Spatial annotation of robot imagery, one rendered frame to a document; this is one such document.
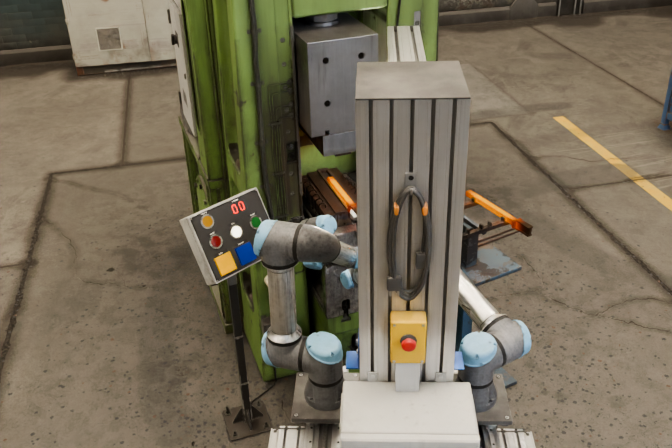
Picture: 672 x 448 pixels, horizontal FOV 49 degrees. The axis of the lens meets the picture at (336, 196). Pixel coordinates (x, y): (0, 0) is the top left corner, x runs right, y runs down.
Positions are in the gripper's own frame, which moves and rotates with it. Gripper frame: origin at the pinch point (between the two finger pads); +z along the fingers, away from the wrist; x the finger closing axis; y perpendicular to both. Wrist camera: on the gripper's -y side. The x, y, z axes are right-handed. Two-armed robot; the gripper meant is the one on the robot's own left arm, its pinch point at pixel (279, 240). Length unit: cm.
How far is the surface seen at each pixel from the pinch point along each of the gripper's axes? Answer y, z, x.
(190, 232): 16.6, 14.0, 27.0
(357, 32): 65, -28, -54
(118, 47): 195, 492, -216
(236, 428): -80, 72, 17
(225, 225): 13.6, 11.2, 13.3
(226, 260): 1.1, 10.4, 19.4
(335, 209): -0.9, 12.9, -41.3
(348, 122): 33, -12, -46
